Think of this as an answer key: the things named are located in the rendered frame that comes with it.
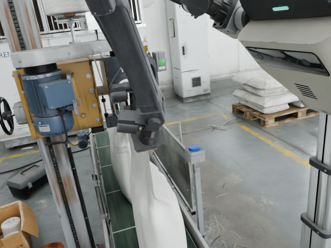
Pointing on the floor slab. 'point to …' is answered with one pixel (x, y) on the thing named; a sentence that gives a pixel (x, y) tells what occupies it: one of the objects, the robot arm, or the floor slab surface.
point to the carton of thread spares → (16, 209)
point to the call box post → (198, 198)
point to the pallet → (269, 118)
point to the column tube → (28, 27)
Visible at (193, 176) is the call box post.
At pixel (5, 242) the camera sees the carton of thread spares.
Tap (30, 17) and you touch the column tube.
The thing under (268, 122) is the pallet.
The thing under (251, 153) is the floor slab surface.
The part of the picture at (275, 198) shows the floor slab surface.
